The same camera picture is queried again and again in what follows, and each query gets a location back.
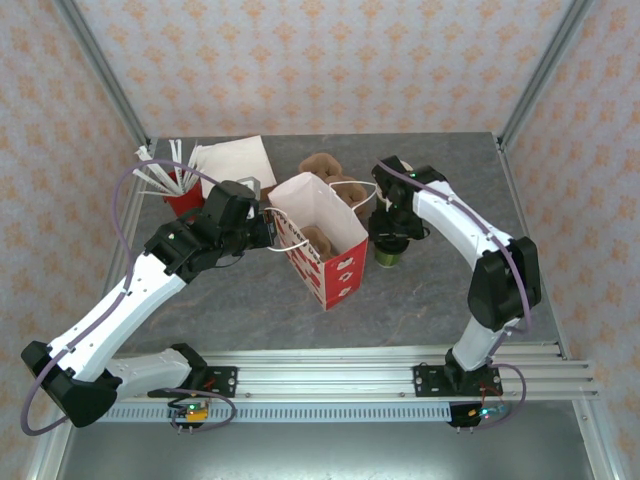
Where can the brown plush toy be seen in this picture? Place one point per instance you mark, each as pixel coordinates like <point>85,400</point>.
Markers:
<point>320,165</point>

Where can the small control board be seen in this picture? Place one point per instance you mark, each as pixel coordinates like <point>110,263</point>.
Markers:
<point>192,412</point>
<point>475,414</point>

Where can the red and white paper bag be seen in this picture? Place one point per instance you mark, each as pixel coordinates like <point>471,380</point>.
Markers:
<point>340,280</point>

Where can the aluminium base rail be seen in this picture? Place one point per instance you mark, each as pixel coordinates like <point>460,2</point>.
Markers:
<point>325,375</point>

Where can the red container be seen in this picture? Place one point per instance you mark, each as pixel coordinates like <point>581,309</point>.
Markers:
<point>187,200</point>

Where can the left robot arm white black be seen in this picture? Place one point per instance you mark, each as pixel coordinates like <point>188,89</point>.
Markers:
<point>115,310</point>

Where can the white paper napkin stack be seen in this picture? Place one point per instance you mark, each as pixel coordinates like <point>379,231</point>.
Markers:
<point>235,160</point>

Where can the brown pulp cup carrier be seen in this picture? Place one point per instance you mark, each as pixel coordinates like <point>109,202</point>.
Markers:
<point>362,212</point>

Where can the aluminium frame post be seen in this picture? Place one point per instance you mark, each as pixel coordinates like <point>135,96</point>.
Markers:
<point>545,70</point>
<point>597,440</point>
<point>100,65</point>
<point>50,450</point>

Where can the brown cardboard napkin holder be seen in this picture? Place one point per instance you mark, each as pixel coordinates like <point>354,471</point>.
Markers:
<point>264,194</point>

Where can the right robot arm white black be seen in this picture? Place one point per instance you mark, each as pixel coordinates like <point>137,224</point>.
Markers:
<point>450,220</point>

